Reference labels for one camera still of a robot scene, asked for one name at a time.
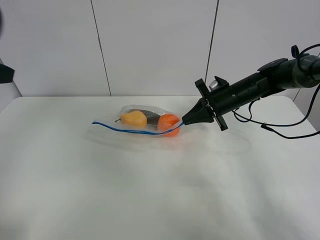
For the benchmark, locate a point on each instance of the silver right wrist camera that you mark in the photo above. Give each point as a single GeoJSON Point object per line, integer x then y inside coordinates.
{"type": "Point", "coordinates": [218, 83]}

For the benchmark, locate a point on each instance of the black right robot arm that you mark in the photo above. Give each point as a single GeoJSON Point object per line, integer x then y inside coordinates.
{"type": "Point", "coordinates": [272, 78]}

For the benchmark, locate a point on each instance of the yellow pear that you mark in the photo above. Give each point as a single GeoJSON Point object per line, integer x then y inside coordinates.
{"type": "Point", "coordinates": [134, 118]}

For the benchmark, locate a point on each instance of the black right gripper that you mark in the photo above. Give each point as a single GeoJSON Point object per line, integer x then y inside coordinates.
{"type": "Point", "coordinates": [224, 99]}

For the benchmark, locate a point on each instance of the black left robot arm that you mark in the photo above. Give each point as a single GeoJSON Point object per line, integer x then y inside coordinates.
{"type": "Point", "coordinates": [6, 72]}

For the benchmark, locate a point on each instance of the dark purple eggplant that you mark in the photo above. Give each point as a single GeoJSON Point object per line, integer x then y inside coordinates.
{"type": "Point", "coordinates": [152, 118]}

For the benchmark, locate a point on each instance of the orange fruit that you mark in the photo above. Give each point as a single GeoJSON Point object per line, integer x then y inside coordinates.
{"type": "Point", "coordinates": [166, 122]}

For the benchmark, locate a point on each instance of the clear zip bag blue seal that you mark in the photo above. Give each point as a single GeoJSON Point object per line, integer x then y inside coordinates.
{"type": "Point", "coordinates": [109, 122]}

